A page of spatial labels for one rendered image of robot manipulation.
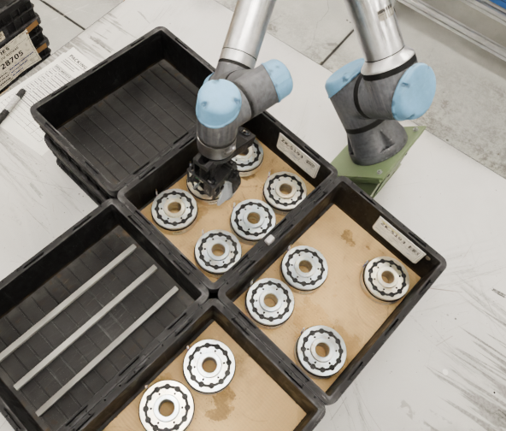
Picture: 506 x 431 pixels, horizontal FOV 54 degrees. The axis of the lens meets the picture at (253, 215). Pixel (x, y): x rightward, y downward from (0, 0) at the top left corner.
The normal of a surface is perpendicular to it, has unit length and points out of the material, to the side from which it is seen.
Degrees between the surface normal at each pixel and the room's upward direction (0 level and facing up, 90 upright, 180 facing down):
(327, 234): 0
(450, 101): 0
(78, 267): 0
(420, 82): 52
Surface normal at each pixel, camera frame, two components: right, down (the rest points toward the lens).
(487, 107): 0.09, -0.43
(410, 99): 0.57, 0.29
